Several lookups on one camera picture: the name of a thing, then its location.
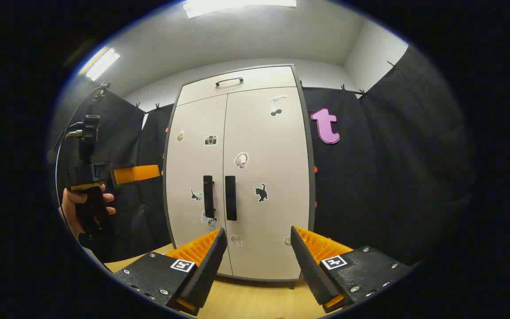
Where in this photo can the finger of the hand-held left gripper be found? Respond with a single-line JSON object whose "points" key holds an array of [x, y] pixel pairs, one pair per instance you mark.
{"points": [[137, 174]]}

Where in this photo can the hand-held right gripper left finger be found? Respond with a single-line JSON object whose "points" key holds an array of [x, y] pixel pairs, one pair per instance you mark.
{"points": [[208, 270]]}

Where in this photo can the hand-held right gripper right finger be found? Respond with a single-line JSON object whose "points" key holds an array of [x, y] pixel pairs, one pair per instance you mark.
{"points": [[310, 270]]}

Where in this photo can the white shoe cabinet door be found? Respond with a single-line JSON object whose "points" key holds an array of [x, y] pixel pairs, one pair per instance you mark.
{"points": [[277, 155], [188, 164]]}

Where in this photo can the white double-door shoe cabinet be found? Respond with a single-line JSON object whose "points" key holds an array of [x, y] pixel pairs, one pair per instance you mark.
{"points": [[311, 177]]}

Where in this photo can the white cabinet drawer front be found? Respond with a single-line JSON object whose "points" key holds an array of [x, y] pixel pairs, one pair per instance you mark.
{"points": [[259, 82]]}

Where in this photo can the ceiling light panel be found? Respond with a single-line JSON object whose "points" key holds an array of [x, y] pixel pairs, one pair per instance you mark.
{"points": [[237, 6], [102, 63]]}

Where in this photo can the black backdrop cloth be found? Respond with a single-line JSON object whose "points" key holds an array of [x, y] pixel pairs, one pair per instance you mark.
{"points": [[392, 177]]}

